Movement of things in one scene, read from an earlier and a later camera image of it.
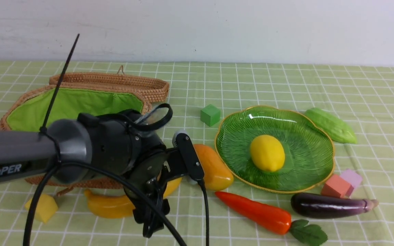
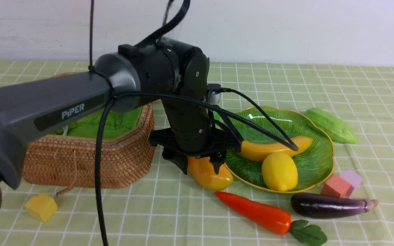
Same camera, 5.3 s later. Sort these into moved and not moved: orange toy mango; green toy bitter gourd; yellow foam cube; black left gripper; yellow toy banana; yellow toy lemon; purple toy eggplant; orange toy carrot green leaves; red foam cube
Moved: yellow toy lemon; black left gripper; yellow toy banana
Not moved: yellow foam cube; orange toy mango; purple toy eggplant; orange toy carrot green leaves; red foam cube; green toy bitter gourd
